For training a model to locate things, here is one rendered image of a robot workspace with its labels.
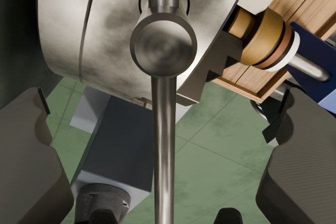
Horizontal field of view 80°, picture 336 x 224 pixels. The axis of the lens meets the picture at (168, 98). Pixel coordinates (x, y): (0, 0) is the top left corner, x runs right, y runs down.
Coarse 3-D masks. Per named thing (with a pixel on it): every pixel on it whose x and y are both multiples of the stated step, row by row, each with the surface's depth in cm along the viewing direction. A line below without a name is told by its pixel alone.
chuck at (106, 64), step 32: (96, 0) 13; (128, 0) 13; (192, 0) 13; (224, 0) 14; (96, 32) 15; (128, 32) 15; (96, 64) 17; (128, 64) 17; (192, 64) 16; (128, 96) 22
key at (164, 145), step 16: (160, 0) 7; (176, 0) 7; (160, 80) 9; (176, 80) 9; (160, 96) 9; (160, 112) 10; (160, 128) 10; (160, 144) 10; (160, 160) 11; (160, 176) 11; (160, 192) 11; (160, 208) 12
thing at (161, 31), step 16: (144, 16) 6; (160, 16) 6; (176, 16) 6; (144, 32) 6; (160, 32) 6; (176, 32) 6; (192, 32) 6; (144, 48) 6; (160, 48) 6; (176, 48) 6; (192, 48) 6; (144, 64) 7; (160, 64) 7; (176, 64) 7
